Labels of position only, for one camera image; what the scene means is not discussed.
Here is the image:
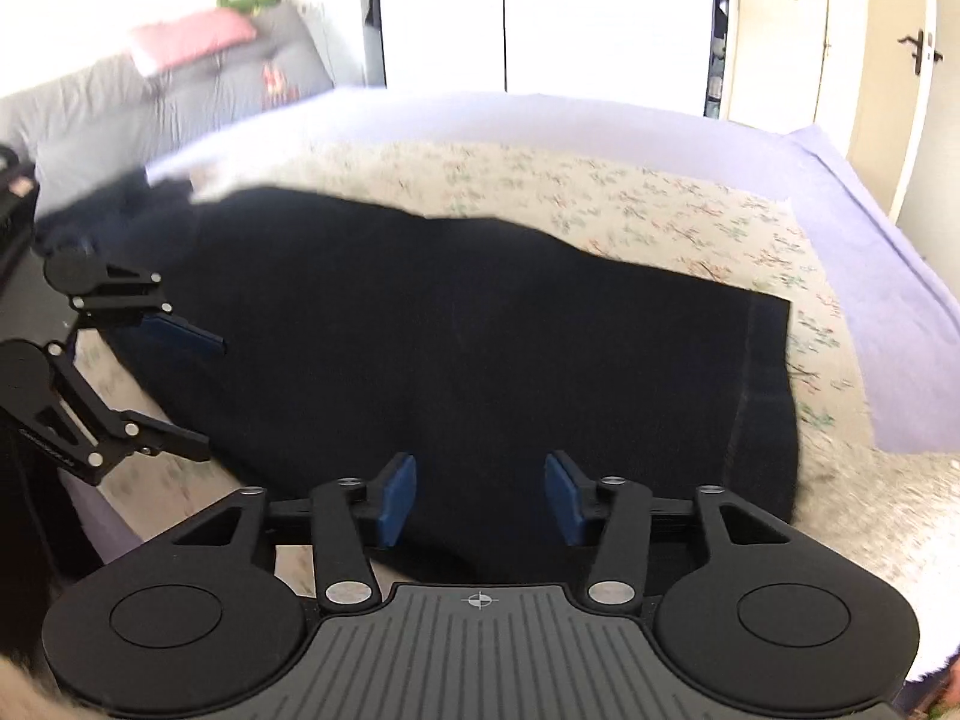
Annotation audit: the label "pink pillow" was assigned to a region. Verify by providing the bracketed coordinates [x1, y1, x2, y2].
[127, 7, 260, 77]

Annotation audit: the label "white fluffy blanket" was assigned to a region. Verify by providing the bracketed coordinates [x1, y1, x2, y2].
[791, 435, 960, 692]

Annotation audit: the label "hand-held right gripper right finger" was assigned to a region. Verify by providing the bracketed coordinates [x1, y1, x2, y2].
[544, 451, 797, 610]

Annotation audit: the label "blue and white wardrobe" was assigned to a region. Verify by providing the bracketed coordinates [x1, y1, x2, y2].
[364, 0, 733, 121]

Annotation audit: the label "cream hallway door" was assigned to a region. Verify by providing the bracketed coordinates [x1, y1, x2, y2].
[731, 0, 835, 130]

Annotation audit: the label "floral bed sheet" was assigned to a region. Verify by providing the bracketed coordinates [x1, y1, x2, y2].
[67, 139, 880, 565]

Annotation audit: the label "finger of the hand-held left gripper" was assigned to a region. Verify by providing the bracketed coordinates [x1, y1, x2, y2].
[71, 261, 227, 358]
[22, 341, 212, 487]

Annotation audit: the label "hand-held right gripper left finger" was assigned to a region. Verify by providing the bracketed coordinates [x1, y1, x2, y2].
[171, 452, 418, 614]

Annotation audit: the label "black door handle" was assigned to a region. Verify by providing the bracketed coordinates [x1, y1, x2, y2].
[896, 30, 943, 76]

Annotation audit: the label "black pants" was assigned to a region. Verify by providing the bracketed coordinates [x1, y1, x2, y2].
[34, 165, 800, 595]

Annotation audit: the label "grey cushion with bear print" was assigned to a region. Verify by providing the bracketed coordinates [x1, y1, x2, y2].
[0, 0, 335, 220]

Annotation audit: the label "cream open door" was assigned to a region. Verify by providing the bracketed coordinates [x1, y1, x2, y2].
[846, 0, 947, 227]

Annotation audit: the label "purple bed sheet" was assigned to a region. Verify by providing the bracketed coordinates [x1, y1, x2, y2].
[64, 86, 960, 565]

